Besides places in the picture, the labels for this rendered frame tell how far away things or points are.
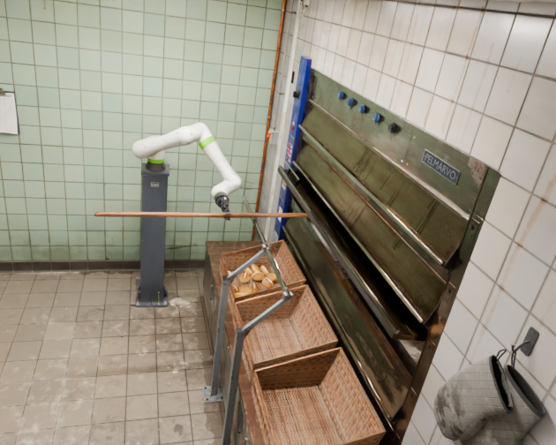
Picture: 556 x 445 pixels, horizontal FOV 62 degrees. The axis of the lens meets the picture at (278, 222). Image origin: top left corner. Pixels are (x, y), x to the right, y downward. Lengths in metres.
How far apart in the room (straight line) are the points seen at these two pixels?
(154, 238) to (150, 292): 0.52
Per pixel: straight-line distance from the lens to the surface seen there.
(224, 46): 3.99
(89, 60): 3.98
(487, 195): 1.67
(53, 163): 4.24
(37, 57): 4.04
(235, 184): 3.27
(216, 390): 3.39
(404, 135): 2.13
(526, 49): 1.63
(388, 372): 2.28
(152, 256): 3.92
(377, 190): 2.24
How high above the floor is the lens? 2.50
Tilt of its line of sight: 26 degrees down
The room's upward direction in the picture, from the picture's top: 9 degrees clockwise
